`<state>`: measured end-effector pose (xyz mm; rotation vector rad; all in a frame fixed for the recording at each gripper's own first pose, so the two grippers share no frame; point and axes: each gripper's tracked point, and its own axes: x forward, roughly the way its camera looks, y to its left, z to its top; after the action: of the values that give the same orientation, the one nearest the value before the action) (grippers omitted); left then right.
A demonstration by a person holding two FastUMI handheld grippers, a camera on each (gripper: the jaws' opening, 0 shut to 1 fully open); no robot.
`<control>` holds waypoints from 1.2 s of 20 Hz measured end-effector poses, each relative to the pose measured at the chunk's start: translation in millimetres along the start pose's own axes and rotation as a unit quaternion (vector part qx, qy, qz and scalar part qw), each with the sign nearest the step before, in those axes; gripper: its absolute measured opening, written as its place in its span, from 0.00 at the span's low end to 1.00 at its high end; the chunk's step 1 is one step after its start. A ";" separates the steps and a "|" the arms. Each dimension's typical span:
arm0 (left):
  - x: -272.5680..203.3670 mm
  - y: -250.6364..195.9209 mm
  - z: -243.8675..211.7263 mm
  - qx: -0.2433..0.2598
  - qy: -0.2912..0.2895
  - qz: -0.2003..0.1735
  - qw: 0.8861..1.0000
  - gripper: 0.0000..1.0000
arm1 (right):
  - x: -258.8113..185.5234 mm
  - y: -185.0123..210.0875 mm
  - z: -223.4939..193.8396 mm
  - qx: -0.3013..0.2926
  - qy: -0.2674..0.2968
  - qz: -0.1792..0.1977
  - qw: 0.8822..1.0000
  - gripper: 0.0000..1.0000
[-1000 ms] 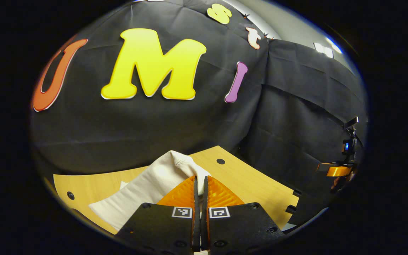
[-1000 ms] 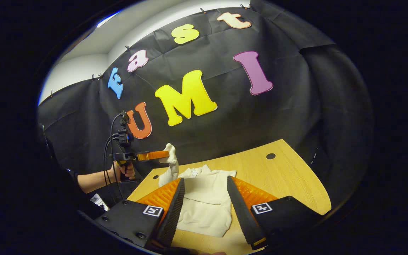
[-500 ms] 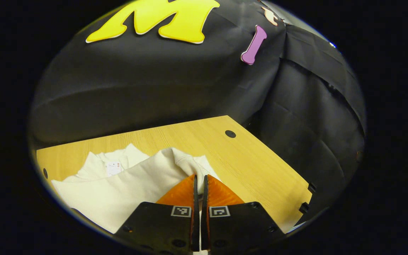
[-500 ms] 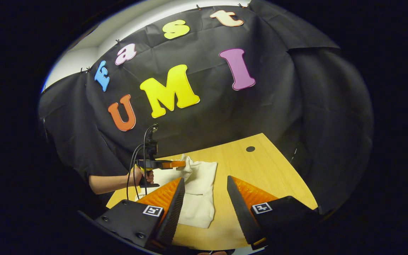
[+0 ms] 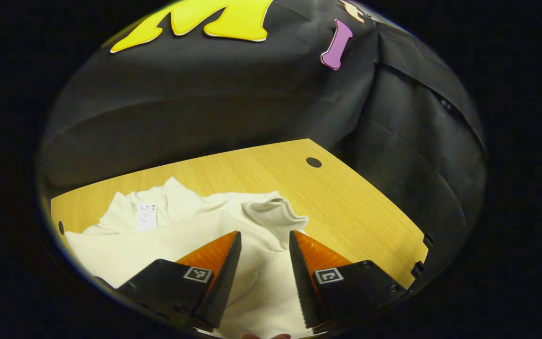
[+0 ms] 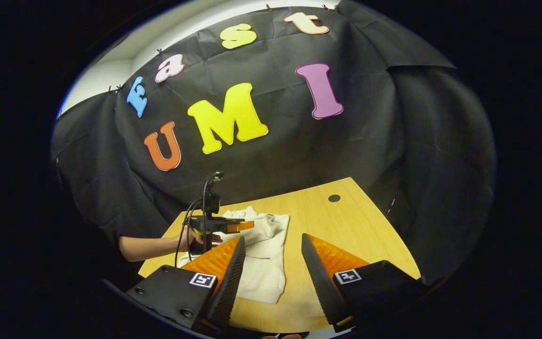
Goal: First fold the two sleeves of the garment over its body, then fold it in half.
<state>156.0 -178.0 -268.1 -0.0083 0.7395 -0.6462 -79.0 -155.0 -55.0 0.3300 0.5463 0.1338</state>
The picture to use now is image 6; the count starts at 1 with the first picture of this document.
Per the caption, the cream long-sleeved shirt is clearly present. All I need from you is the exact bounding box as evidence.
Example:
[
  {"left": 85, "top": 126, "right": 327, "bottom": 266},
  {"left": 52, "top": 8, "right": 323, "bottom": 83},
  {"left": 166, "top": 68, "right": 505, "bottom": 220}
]
[{"left": 177, "top": 206, "right": 290, "bottom": 304}]

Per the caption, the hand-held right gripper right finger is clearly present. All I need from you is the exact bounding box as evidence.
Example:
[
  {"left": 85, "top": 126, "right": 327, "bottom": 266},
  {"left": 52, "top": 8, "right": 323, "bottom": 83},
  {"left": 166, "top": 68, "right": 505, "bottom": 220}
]
[{"left": 301, "top": 233, "right": 424, "bottom": 332}]

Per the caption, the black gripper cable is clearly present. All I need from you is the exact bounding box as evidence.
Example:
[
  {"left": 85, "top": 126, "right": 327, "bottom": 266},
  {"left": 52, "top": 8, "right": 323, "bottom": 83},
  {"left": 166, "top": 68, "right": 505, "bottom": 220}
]
[{"left": 175, "top": 171, "right": 224, "bottom": 268}]

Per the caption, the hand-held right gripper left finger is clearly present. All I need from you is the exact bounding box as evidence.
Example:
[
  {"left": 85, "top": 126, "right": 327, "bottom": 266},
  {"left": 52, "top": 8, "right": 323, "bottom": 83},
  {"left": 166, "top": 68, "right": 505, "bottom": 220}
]
[{"left": 125, "top": 235, "right": 247, "bottom": 332}]

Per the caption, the black backdrop cloth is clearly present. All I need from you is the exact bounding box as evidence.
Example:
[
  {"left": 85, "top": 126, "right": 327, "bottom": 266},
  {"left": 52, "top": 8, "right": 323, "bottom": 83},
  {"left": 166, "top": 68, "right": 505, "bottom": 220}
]
[{"left": 51, "top": 0, "right": 496, "bottom": 283}]

